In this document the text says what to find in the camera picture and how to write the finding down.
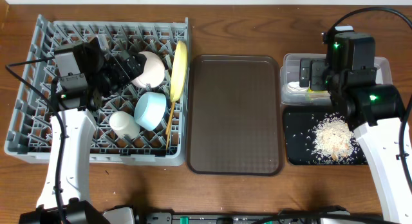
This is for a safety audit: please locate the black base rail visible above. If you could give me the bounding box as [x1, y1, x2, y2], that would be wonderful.
[102, 211, 384, 224]

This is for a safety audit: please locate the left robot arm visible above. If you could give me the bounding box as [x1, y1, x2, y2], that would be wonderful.
[19, 37, 148, 223]

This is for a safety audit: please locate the clear plastic bin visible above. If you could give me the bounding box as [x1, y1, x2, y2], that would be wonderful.
[280, 53, 393, 106]

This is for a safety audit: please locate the white bowl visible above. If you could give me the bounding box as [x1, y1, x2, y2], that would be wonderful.
[131, 51, 165, 88]

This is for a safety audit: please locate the white cup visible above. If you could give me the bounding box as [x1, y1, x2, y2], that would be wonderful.
[109, 111, 140, 139]

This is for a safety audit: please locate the grey dish rack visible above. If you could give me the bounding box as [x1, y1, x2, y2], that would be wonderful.
[4, 16, 190, 166]

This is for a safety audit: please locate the light blue bowl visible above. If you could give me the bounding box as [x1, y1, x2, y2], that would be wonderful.
[134, 92, 167, 131]

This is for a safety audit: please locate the yellow plate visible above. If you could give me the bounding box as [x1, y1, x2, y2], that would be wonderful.
[170, 41, 188, 102]

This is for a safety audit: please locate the rice food waste pile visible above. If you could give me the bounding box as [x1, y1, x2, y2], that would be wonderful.
[291, 113, 361, 162]

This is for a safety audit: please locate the wooden chopstick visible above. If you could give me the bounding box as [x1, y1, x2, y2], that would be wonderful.
[165, 102, 176, 151]
[166, 101, 176, 136]

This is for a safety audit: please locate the dark brown serving tray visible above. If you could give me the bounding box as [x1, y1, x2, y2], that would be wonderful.
[186, 55, 284, 176]

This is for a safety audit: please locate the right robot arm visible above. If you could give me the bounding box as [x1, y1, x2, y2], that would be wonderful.
[299, 30, 411, 223]

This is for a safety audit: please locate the black tray bin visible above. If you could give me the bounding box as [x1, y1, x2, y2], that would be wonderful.
[282, 104, 370, 166]

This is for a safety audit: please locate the white napkin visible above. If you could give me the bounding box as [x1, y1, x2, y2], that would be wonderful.
[287, 81, 309, 93]

